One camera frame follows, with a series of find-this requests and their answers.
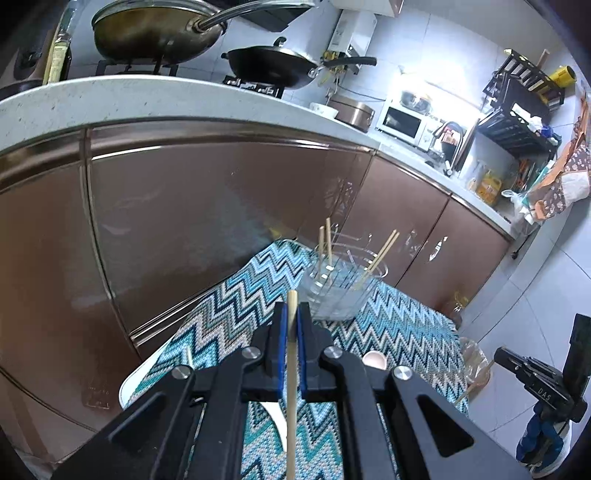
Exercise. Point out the zigzag patterned cloth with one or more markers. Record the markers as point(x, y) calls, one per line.
point(406, 332)

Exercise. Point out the white microwave oven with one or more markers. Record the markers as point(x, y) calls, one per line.
point(401, 122)

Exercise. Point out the metal wok lid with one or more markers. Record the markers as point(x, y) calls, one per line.
point(277, 54)

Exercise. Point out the black wok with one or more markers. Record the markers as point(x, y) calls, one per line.
point(268, 71)

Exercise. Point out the wooden stick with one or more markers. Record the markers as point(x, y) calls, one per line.
point(541, 61)

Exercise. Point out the bronze wok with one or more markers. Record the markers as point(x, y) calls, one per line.
point(152, 41)

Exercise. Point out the glass wok lid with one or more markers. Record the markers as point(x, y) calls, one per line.
point(138, 11)

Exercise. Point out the yellow oil jug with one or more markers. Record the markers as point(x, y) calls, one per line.
point(490, 189)

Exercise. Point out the white plastic bag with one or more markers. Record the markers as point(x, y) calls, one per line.
point(519, 205)

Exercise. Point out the yellow cylindrical container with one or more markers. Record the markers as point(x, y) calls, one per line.
point(563, 75)

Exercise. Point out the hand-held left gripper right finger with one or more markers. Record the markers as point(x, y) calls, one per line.
point(369, 415)

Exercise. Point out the bronze upper cabinet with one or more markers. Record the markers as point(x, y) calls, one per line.
point(396, 5)

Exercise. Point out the bronze electric kettle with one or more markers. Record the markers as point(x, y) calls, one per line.
point(18, 87)

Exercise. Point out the blue scrubber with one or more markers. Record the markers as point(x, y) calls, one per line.
point(550, 133)

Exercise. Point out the trash bin with bag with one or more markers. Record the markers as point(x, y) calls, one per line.
point(475, 364)

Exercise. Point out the yellow oil bottle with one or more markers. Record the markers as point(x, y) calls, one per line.
point(57, 55)

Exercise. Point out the steel kitchen faucet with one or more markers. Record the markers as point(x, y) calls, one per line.
point(447, 168)

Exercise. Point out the white bowl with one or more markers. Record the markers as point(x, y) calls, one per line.
point(323, 110)

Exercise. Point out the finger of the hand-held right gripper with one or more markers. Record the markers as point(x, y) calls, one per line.
point(510, 362)

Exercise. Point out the brass heater pipes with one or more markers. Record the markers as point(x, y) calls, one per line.
point(339, 64)

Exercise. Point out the black range hood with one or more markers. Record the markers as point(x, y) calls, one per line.
point(268, 11)

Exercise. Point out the black dish rack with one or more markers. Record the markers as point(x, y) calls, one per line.
point(508, 127)

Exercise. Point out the white crumpled rag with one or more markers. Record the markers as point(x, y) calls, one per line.
point(531, 117)

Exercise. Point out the white water heater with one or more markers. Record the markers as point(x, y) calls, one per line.
point(351, 32)

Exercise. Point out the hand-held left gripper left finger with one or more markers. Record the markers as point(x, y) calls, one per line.
point(217, 415)

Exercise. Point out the bronze rice cooker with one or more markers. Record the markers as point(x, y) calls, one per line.
point(353, 115)

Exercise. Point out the black gas stove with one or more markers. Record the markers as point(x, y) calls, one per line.
point(138, 69)

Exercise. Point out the patterned hanging apron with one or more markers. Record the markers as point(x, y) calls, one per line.
point(568, 180)

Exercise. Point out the white plastic bottle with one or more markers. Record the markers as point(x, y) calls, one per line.
point(474, 177)

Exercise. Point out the white ceramic spoon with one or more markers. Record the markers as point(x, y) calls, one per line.
point(374, 359)
point(272, 415)

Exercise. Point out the amber cooking oil bottle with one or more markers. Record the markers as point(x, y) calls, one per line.
point(457, 314)

